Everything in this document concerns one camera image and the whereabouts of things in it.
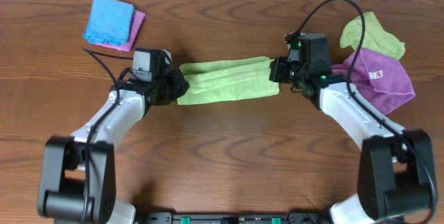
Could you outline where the light green cloth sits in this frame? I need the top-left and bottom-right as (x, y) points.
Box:
(178, 56), (280, 105)

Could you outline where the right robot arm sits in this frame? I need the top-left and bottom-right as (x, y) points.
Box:
(270, 57), (438, 223)

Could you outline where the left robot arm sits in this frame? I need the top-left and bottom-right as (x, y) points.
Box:
(37, 69), (189, 223)

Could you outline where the folded pink cloth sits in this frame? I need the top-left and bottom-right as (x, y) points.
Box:
(99, 10), (146, 52)

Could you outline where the folded blue cloth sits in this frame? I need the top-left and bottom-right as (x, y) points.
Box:
(83, 0), (135, 45)

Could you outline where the crumpled purple cloth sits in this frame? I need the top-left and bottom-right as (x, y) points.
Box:
(332, 48), (416, 115)

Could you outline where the right black cable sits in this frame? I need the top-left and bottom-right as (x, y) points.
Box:
(294, 0), (438, 214)

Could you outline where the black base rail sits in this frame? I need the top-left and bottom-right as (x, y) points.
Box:
(134, 212), (332, 224)

